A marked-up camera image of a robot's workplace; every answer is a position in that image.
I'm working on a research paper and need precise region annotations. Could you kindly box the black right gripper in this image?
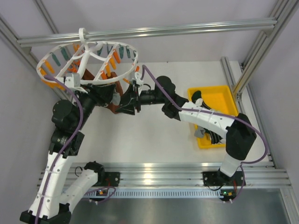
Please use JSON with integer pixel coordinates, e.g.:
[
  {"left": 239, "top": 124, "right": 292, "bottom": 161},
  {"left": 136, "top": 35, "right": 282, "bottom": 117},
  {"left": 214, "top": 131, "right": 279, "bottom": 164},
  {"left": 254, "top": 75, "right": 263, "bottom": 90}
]
[{"left": 116, "top": 84, "right": 167, "bottom": 116}]

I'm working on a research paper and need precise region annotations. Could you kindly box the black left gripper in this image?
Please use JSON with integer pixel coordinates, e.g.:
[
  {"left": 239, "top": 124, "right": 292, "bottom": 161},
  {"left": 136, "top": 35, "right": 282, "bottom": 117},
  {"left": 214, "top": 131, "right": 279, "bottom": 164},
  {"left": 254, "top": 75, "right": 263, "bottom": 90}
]
[{"left": 74, "top": 82, "right": 116, "bottom": 130}]

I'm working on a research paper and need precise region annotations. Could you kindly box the white round clip hanger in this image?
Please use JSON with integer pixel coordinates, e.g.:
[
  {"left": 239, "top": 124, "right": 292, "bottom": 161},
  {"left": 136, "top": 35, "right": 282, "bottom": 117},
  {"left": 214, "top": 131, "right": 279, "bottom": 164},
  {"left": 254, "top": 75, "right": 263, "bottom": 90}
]
[{"left": 36, "top": 41, "right": 139, "bottom": 90}]

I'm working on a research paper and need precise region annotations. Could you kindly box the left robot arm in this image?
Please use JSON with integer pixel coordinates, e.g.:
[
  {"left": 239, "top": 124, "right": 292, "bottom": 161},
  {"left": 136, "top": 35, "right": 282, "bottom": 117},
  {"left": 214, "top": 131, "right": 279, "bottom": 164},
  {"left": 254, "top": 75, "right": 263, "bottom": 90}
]
[{"left": 20, "top": 84, "right": 119, "bottom": 224}]

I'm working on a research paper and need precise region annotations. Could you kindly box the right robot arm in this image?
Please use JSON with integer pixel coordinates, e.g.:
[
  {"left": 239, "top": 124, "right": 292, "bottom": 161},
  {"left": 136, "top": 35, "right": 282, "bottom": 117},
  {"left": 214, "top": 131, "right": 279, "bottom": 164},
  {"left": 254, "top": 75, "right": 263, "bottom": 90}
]
[{"left": 116, "top": 76, "right": 256, "bottom": 185}]

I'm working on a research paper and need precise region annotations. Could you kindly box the yellow plastic tray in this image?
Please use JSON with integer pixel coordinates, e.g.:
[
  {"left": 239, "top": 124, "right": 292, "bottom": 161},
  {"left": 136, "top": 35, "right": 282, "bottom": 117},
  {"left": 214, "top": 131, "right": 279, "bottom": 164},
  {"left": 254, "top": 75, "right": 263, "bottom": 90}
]
[{"left": 187, "top": 85, "right": 238, "bottom": 149}]

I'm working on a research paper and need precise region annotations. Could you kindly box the aluminium top crossbar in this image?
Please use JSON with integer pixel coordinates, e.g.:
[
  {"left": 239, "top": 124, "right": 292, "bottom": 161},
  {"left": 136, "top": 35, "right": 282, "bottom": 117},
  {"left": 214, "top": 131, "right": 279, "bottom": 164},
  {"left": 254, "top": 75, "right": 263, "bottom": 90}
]
[{"left": 17, "top": 17, "right": 278, "bottom": 47}]

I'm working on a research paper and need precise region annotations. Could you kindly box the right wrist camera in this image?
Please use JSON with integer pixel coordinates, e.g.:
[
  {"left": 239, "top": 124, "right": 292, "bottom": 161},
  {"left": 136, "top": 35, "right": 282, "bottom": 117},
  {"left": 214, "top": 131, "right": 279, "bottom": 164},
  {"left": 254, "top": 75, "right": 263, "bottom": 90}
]
[{"left": 130, "top": 72, "right": 143, "bottom": 86}]

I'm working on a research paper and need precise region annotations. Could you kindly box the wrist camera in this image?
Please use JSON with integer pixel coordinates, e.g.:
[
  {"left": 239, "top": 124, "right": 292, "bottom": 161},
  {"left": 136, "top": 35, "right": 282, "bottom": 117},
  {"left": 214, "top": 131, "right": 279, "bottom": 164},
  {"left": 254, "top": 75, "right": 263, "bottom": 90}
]
[
  {"left": 130, "top": 72, "right": 143, "bottom": 86},
  {"left": 64, "top": 73, "right": 81, "bottom": 89}
]

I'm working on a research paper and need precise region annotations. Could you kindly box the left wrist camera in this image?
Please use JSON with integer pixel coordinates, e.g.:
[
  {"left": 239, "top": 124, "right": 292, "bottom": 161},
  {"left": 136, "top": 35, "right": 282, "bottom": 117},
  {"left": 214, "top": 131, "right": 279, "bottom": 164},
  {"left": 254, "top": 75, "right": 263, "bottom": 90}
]
[{"left": 64, "top": 73, "right": 81, "bottom": 89}]

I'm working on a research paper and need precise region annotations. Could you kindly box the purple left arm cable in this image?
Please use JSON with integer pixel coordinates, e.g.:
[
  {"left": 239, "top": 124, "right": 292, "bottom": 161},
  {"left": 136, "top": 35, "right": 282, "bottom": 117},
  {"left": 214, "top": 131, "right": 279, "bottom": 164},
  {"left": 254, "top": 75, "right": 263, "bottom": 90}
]
[{"left": 35, "top": 74, "right": 83, "bottom": 224}]

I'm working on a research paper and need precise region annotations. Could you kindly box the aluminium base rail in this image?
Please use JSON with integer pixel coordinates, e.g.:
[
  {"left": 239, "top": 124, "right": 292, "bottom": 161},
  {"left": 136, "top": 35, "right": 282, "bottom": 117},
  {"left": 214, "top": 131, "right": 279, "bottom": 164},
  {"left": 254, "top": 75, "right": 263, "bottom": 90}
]
[{"left": 37, "top": 162, "right": 292, "bottom": 187}]

